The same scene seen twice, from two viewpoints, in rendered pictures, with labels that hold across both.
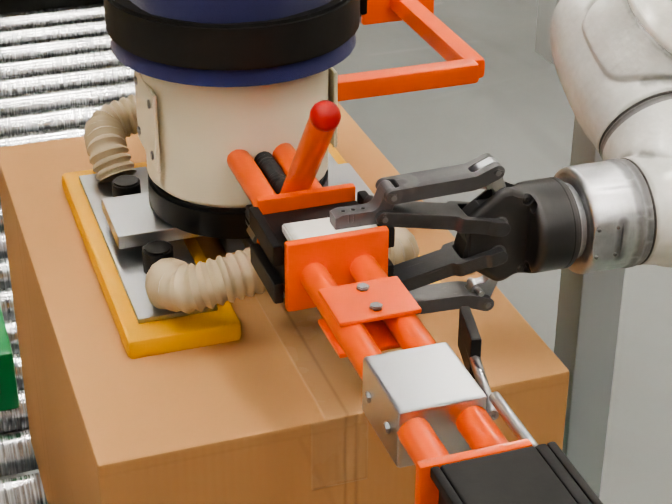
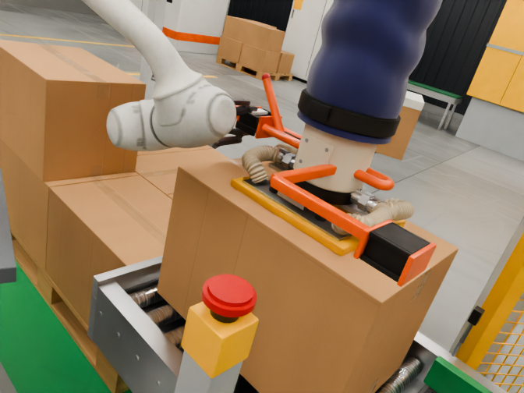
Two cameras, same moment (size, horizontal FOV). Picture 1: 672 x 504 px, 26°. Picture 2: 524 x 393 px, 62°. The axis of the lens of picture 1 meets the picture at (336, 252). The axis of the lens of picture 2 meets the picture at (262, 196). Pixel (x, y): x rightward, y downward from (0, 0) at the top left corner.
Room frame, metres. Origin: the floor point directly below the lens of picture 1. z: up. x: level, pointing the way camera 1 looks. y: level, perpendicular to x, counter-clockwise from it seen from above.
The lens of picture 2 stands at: (1.98, -0.57, 1.37)
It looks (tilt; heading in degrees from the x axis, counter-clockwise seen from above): 24 degrees down; 146
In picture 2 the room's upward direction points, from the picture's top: 15 degrees clockwise
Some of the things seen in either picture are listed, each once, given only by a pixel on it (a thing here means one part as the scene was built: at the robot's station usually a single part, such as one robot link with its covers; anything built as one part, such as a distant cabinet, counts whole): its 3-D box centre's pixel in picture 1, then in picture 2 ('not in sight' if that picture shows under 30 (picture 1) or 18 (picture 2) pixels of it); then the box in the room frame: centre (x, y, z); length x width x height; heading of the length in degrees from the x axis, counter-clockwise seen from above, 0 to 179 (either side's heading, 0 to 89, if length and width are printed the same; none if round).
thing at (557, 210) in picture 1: (512, 229); not in sight; (1.03, -0.14, 1.07); 0.09 x 0.07 x 0.08; 109
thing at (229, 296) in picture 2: not in sight; (228, 300); (1.60, -0.33, 1.02); 0.07 x 0.07 x 0.04
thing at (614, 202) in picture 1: (594, 217); not in sight; (1.06, -0.21, 1.07); 0.09 x 0.06 x 0.09; 19
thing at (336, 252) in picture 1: (321, 245); (258, 122); (1.00, 0.01, 1.08); 0.10 x 0.08 x 0.06; 109
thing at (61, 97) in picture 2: not in sight; (64, 107); (-0.05, -0.35, 0.74); 0.60 x 0.40 x 0.40; 18
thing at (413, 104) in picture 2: not in sight; (369, 114); (-0.30, 1.66, 0.82); 0.60 x 0.40 x 0.40; 45
